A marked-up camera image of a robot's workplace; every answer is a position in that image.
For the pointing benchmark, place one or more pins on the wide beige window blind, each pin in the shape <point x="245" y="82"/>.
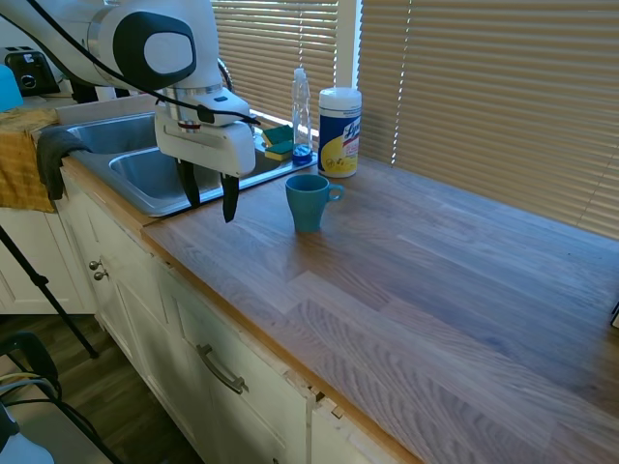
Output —
<point x="493" y="96"/>

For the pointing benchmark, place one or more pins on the narrow beige window blind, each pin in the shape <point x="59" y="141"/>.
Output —
<point x="275" y="43"/>

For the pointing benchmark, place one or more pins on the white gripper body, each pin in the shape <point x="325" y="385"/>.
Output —
<point x="213" y="147"/>

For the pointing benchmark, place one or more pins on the black cart frame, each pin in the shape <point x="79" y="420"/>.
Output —
<point x="36" y="357"/>

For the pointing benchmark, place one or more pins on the grey dish cloth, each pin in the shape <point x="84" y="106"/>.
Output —
<point x="50" y="154"/>

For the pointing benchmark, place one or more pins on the white kitchen cabinet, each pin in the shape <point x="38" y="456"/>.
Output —
<point x="159" y="328"/>

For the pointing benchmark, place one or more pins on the clear dish soap bottle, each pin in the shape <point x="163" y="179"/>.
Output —
<point x="302" y="121"/>

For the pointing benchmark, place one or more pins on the yellow towel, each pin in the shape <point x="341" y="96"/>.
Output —
<point x="19" y="164"/>

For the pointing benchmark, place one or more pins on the stainless steel double sink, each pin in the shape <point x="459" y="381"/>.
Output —
<point x="140" y="176"/>

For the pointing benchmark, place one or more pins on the white window frame post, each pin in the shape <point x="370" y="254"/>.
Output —
<point x="349" y="43"/>

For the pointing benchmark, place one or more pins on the Lysol wipes canister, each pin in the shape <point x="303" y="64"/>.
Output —
<point x="338" y="140"/>

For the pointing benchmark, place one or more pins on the green and yellow sponge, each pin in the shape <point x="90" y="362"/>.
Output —
<point x="279" y="151"/>
<point x="278" y="134"/>

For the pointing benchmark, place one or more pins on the round metal cabinet knob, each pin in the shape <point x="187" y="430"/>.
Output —
<point x="100" y="276"/>
<point x="95" y="265"/>

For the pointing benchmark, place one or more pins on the chrome faucet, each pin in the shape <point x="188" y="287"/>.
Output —
<point x="226" y="77"/>

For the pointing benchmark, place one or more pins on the light blue plastic container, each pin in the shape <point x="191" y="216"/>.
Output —
<point x="8" y="92"/>

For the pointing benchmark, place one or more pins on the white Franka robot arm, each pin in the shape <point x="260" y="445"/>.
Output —
<point x="159" y="48"/>

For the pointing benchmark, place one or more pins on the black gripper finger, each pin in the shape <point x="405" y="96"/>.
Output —
<point x="188" y="186"/>
<point x="230" y="198"/>

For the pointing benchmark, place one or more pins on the teal ceramic mug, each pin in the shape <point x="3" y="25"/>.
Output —
<point x="307" y="208"/>

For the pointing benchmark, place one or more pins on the black toaster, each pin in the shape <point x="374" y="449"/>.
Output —
<point x="31" y="72"/>

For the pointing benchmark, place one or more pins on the black tripod leg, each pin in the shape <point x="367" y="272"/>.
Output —
<point x="53" y="299"/>

